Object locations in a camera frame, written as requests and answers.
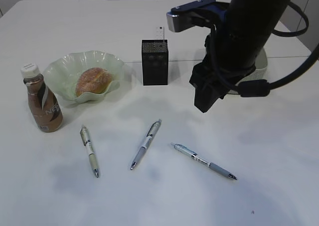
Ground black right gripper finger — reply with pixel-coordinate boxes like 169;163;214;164
194;86;224;113

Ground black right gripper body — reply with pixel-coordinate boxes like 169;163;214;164
189;0;291;97

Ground grey grip pen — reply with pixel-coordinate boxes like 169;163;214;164
130;119;162;170
171;143;237;180

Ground clear plastic ruler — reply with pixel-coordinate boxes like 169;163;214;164
155;26;165;41

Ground sugared bread bun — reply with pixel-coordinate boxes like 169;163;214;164
75;67;113;97

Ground brown coffee drink bottle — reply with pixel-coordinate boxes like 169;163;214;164
20;63;63;133

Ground green plastic woven basket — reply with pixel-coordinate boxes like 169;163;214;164
236;48;268;85

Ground black mesh pen holder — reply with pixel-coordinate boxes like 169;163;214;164
142;39;168;86

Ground beige retractable pen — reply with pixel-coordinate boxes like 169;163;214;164
80;125;100;178

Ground green wavy glass plate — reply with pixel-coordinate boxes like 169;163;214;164
43;50;125;103

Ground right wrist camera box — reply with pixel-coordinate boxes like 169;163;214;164
166;0;229;32

